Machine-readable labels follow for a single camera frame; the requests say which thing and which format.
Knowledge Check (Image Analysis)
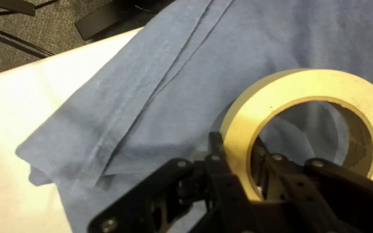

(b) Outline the blue printed t-shirt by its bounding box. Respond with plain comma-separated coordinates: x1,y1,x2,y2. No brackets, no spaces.
16,0,373,233

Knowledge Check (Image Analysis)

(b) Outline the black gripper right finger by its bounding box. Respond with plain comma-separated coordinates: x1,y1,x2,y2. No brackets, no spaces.
252,139,289,202

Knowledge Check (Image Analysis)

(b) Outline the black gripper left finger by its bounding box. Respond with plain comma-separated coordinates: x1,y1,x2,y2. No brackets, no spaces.
206,131,244,205

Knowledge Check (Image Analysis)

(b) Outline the beige masking tape roll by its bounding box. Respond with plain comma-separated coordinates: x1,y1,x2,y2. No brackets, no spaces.
221,69,373,201

